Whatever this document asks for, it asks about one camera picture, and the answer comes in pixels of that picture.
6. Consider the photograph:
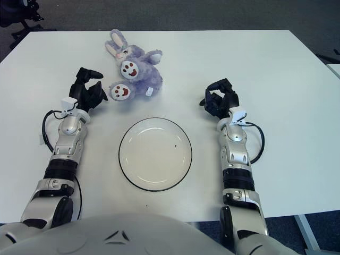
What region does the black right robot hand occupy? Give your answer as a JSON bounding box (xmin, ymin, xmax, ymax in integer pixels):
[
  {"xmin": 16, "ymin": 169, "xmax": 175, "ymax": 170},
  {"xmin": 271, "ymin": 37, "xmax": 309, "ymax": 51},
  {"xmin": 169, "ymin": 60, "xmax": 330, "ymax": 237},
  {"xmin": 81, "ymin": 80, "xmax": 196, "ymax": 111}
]
[{"xmin": 199, "ymin": 78, "xmax": 240, "ymax": 120}]

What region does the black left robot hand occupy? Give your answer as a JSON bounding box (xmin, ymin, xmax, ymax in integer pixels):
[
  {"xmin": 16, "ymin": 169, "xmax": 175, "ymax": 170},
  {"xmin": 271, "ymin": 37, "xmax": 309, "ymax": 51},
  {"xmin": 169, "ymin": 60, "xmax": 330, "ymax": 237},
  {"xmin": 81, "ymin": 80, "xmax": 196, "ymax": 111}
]
[{"xmin": 68, "ymin": 67, "xmax": 109, "ymax": 115}]

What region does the purple plush bunny doll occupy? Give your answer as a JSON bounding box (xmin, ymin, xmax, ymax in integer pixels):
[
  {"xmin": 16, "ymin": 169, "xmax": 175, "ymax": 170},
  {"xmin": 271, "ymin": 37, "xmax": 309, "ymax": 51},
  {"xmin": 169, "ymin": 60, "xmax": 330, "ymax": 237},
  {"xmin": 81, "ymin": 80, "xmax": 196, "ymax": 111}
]
[{"xmin": 105, "ymin": 28, "xmax": 164, "ymax": 101}]

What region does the white plate with black rim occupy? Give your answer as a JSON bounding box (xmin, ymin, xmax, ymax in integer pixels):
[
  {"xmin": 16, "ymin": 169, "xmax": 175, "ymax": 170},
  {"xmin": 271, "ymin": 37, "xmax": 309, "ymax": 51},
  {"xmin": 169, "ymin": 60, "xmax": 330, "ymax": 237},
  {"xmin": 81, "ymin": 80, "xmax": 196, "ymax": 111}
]
[{"xmin": 118, "ymin": 117, "xmax": 193, "ymax": 192}]

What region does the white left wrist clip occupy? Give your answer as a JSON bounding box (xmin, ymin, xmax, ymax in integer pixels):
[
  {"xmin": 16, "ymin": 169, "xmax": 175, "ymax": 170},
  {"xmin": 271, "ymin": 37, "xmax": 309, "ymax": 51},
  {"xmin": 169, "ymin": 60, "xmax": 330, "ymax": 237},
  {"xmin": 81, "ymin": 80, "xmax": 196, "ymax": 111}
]
[{"xmin": 60, "ymin": 97, "xmax": 78, "ymax": 117}]

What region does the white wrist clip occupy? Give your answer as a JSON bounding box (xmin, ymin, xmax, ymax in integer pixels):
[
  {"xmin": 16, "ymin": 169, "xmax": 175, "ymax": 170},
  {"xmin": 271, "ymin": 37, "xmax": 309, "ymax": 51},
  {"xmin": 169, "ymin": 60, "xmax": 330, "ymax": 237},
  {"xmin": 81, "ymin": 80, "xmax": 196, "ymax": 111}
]
[
  {"xmin": 228, "ymin": 107, "xmax": 247, "ymax": 125},
  {"xmin": 60, "ymin": 97, "xmax": 78, "ymax": 117}
]

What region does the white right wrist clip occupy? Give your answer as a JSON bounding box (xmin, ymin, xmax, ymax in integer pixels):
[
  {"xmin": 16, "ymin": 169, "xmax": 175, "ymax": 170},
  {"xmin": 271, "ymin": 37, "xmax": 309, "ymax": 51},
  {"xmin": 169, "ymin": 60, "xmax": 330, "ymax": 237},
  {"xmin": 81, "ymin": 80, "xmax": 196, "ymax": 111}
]
[{"xmin": 228, "ymin": 107, "xmax": 247, "ymax": 125}]

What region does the black office chair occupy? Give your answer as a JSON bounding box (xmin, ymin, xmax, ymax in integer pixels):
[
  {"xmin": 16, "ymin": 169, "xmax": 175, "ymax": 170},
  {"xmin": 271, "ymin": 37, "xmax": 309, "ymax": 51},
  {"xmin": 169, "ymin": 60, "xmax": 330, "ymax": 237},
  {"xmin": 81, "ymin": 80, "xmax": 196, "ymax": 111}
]
[{"xmin": 0, "ymin": 0, "xmax": 58, "ymax": 40}]

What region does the dark chair with black base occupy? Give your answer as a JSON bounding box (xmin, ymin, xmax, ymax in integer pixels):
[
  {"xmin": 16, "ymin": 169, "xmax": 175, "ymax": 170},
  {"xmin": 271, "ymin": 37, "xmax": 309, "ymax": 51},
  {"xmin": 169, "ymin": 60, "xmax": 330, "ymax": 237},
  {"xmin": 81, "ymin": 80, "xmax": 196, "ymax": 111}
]
[{"xmin": 316, "ymin": 47, "xmax": 340, "ymax": 64}]

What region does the white neighbouring table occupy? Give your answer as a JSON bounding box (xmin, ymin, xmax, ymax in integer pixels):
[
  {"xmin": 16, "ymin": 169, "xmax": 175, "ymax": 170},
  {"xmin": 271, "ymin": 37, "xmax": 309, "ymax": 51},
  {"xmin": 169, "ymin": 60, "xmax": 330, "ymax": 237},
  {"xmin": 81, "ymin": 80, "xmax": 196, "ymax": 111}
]
[{"xmin": 326, "ymin": 63, "xmax": 340, "ymax": 80}]

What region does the grey robot torso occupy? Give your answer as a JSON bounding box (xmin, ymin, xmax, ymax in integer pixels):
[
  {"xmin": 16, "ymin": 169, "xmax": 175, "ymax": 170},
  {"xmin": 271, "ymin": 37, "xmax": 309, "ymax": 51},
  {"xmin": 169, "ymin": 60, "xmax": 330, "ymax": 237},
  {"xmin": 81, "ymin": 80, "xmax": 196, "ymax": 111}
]
[{"xmin": 0, "ymin": 214, "xmax": 240, "ymax": 255}]

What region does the white metal table leg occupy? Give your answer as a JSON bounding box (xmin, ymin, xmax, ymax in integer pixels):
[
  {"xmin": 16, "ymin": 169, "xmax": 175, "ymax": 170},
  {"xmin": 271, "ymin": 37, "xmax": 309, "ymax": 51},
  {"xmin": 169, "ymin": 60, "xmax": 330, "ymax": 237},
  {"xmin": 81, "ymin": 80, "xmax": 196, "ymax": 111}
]
[{"xmin": 293, "ymin": 212, "xmax": 319, "ymax": 252}]

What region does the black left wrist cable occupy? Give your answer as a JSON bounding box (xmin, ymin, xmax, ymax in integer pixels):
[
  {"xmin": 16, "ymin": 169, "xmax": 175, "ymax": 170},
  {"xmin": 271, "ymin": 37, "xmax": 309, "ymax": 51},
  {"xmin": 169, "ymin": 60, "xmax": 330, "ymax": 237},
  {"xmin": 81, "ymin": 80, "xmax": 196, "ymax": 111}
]
[{"xmin": 41, "ymin": 109, "xmax": 66, "ymax": 154}]

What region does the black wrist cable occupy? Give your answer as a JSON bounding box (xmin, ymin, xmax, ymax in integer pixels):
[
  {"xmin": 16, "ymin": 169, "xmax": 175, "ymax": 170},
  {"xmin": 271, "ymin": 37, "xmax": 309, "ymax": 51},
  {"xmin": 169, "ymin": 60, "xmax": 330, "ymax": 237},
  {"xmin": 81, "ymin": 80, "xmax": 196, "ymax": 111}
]
[
  {"xmin": 41, "ymin": 109, "xmax": 66, "ymax": 154},
  {"xmin": 244, "ymin": 121, "xmax": 266, "ymax": 163}
]

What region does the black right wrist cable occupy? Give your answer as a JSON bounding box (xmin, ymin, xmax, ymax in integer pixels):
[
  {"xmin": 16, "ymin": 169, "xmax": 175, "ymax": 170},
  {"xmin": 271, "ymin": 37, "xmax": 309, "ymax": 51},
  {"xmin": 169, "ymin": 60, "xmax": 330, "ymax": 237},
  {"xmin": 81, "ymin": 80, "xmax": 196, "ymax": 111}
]
[{"xmin": 244, "ymin": 121, "xmax": 266, "ymax": 163}]

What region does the black left upper arm cable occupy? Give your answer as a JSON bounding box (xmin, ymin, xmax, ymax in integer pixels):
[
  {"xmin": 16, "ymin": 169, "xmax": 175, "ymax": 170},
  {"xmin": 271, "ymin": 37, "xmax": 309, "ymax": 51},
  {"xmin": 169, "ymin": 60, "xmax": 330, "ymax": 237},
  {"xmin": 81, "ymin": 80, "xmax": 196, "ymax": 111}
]
[{"xmin": 71, "ymin": 174, "xmax": 83, "ymax": 220}]

